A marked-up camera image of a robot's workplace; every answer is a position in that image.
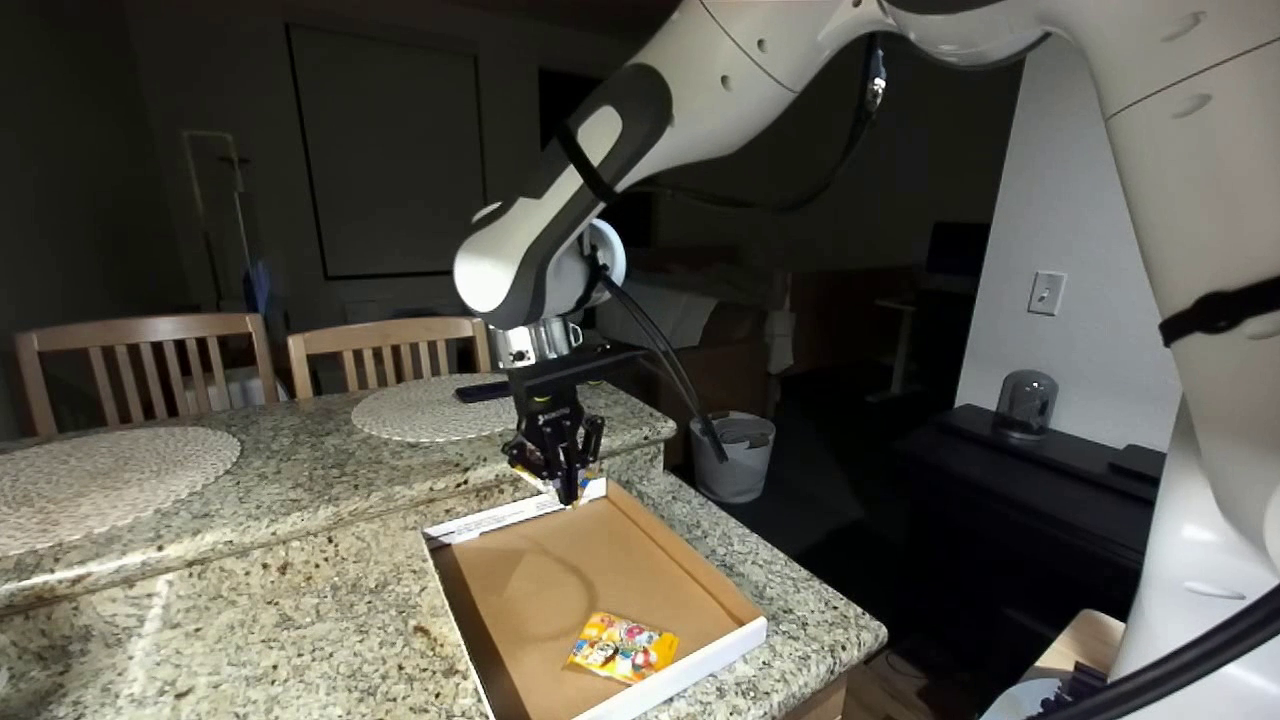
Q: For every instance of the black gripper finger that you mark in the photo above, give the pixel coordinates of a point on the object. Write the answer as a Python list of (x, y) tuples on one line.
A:
[(535, 458), (585, 460)]

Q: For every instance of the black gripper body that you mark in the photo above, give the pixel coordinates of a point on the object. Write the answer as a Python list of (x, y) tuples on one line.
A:
[(554, 421)]

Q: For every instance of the orange cartoon candy sachet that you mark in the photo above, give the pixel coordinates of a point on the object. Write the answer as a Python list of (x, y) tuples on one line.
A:
[(622, 649)]

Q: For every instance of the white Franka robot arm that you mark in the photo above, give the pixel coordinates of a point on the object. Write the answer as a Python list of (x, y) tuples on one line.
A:
[(695, 94)]

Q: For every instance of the shallow brown cardboard box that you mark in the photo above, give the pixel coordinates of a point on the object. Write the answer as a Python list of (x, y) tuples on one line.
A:
[(574, 575)]

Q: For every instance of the round pale woven placemat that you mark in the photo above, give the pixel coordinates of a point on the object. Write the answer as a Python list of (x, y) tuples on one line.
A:
[(106, 485), (421, 413)]

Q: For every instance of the white bag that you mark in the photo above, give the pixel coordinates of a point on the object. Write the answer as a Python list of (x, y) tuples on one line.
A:
[(664, 316)]

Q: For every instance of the white bucket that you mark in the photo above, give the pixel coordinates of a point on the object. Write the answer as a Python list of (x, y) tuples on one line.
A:
[(741, 467)]

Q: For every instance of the brown cardboard carton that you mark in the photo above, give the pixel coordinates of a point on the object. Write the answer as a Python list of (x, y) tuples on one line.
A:
[(721, 381)]

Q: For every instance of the light wooden chair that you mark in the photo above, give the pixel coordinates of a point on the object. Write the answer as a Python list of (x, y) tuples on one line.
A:
[(132, 328), (385, 328)]

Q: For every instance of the pale metal stand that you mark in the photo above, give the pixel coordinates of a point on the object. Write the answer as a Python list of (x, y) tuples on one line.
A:
[(243, 225)]

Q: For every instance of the dark low cabinet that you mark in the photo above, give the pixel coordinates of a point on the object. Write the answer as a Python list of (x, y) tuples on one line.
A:
[(1015, 535)]

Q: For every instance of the small metal kettle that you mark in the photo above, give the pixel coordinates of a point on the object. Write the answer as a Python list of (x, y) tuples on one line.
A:
[(1027, 403)]

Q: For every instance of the pale wooden board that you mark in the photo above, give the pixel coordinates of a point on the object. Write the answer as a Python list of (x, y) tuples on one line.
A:
[(1081, 643)]

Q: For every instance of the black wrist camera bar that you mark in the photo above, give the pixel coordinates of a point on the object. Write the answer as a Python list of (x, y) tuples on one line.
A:
[(535, 381)]

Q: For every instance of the dark framed wall board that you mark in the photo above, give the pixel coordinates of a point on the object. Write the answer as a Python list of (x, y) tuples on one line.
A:
[(385, 145)]

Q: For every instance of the white light switch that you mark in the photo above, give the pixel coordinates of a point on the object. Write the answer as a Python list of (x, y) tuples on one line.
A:
[(1044, 292)]

